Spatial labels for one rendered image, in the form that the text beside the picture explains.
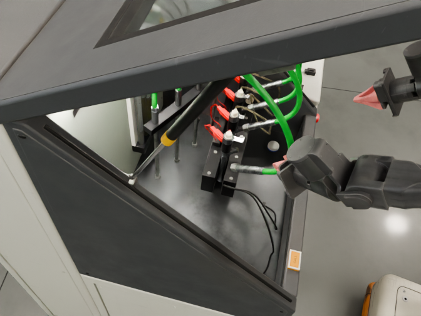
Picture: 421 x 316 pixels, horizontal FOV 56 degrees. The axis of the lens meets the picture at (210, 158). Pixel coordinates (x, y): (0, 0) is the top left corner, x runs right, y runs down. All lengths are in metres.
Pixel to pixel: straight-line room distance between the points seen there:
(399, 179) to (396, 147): 2.15
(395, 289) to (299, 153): 1.34
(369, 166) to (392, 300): 1.30
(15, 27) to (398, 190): 0.65
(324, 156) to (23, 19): 0.54
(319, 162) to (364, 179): 0.07
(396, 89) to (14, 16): 0.79
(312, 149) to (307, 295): 1.49
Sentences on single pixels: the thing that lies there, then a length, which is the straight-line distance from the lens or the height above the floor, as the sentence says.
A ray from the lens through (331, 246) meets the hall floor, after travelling 2.25.
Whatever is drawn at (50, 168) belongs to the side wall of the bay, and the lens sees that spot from 0.73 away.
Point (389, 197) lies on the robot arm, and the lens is 0.67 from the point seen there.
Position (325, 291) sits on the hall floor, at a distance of 2.14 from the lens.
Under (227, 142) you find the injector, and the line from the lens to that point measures 1.04.
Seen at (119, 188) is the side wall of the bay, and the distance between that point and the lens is 0.70.
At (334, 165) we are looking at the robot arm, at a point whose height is 1.40.
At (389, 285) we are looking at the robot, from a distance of 1.96.
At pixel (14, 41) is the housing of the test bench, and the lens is 0.72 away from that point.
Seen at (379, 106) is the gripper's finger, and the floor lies 1.26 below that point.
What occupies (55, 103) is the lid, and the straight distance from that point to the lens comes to 0.54.
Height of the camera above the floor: 1.92
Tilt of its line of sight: 54 degrees down
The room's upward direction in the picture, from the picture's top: 8 degrees clockwise
